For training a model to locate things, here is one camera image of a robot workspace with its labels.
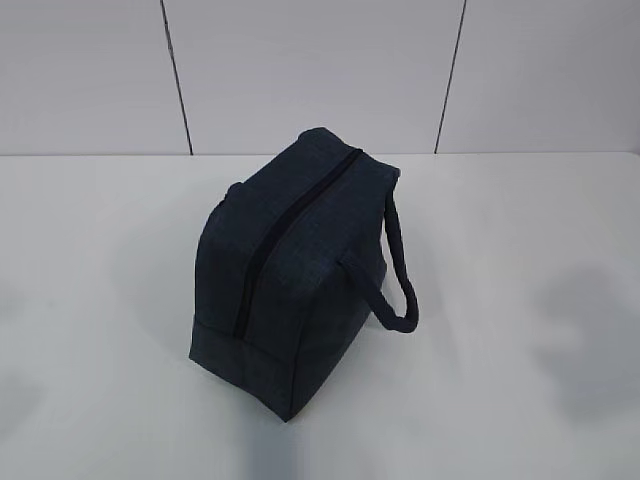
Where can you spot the navy blue lunch bag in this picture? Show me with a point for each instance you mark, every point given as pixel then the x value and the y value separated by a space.
pixel 291 263

